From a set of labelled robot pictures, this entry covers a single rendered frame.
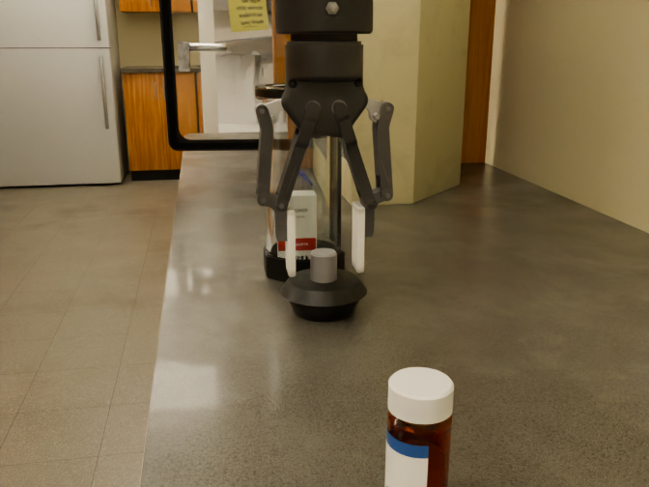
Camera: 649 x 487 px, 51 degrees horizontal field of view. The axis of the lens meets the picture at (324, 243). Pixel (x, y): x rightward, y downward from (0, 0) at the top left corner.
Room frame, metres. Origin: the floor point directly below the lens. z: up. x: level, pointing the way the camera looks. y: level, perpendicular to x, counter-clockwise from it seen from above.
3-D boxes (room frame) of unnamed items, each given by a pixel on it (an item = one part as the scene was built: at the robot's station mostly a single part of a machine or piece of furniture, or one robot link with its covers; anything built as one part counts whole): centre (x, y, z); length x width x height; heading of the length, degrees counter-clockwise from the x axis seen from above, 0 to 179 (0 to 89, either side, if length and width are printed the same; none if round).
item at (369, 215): (0.68, -0.05, 1.05); 0.03 x 0.01 x 0.05; 99
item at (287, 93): (0.67, 0.00, 1.17); 0.08 x 0.07 x 0.09; 99
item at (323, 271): (0.67, 0.00, 0.97); 0.09 x 0.09 x 0.07
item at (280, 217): (0.66, 0.05, 1.05); 0.03 x 0.01 x 0.05; 99
